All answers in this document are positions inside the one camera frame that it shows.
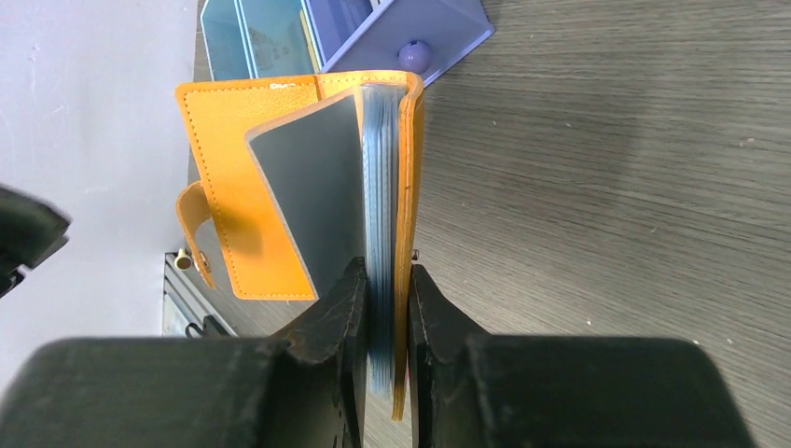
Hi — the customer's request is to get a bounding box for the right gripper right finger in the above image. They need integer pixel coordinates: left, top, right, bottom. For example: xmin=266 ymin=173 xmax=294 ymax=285
xmin=408 ymin=264 xmax=487 ymax=447

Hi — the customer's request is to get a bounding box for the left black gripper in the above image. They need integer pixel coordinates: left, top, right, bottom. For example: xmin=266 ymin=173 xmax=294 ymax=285
xmin=1 ymin=185 xmax=71 ymax=297

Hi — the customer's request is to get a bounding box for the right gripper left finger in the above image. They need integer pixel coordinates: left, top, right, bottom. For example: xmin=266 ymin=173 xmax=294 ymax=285
xmin=271 ymin=258 xmax=368 ymax=447

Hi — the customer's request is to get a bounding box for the orange leather card holder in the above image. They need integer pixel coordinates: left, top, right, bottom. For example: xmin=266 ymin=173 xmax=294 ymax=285
xmin=174 ymin=70 xmax=424 ymax=421

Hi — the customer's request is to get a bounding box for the grey credit card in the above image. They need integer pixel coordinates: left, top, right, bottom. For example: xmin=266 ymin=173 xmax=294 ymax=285
xmin=245 ymin=89 xmax=365 ymax=298

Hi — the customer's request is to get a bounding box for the blue purple three-drawer organizer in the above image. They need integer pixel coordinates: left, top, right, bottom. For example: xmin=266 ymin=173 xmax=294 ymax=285
xmin=200 ymin=0 xmax=495 ymax=85

